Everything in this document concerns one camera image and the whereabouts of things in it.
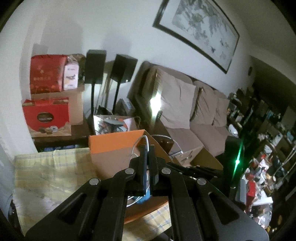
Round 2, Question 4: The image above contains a brown cardboard box by sofa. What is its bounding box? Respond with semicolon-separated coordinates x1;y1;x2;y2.
172;147;223;171

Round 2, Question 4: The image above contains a dark red gift box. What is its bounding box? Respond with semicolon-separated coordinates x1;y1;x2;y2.
30;55;68;94

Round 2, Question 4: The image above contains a yellow checkered bed sheet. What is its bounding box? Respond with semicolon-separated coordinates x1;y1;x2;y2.
12;147;172;241

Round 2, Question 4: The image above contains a framed ink painting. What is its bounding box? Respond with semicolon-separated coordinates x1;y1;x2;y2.
153;0;240;73

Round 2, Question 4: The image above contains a pink white small box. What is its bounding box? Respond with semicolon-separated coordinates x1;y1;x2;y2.
63;56;79;90

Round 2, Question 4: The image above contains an open box with clutter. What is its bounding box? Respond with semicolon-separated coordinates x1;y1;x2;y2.
93;115;139;135

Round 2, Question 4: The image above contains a white charging cable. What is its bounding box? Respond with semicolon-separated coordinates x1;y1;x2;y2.
126;134;151;207

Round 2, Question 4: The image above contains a cluttered dark shelf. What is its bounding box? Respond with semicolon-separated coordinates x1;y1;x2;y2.
234;79;295;240

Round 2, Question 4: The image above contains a red chocolate gift box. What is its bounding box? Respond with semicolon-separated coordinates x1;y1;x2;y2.
22;97;72;138

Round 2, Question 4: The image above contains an orange cardboard box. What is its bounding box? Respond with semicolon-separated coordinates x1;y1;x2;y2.
89;130;171;223

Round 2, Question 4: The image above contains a left black speaker on stand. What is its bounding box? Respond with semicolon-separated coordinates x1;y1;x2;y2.
84;50;107;135

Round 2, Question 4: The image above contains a black speaker on stand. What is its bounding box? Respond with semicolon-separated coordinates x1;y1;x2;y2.
84;50;107;135
110;54;138;113

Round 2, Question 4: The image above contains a right black speaker on stand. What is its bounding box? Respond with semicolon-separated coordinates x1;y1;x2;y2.
110;54;138;113

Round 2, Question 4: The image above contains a beige sofa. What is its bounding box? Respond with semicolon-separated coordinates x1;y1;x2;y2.
128;61;230;157

